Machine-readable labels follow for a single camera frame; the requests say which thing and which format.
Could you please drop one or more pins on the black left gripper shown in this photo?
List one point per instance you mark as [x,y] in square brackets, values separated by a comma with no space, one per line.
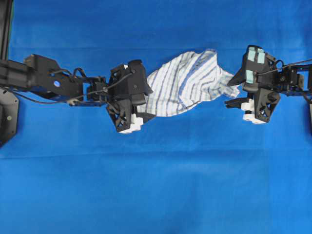
[120,108]

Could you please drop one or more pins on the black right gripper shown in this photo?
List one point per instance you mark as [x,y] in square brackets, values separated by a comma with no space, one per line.
[258,109]

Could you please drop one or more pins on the white blue striped towel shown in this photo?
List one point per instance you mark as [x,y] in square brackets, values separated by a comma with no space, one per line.
[187,80]

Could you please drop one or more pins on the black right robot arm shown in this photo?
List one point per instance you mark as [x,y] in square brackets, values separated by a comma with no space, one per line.
[292,80]

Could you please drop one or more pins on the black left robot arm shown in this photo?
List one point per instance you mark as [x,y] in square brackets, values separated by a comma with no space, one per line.
[43,77]

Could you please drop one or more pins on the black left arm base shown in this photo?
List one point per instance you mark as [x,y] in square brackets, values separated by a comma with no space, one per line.
[9,112]

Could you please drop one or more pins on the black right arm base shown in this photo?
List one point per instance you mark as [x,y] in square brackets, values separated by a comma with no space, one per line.
[309,114]

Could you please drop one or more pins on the blue table cloth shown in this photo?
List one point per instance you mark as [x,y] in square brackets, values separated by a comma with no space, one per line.
[207,171]

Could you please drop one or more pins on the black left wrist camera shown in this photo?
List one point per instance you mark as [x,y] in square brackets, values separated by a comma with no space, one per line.
[136,82]

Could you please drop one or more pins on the black vertical frame post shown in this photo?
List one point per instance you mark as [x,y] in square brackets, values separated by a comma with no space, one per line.
[6,15]

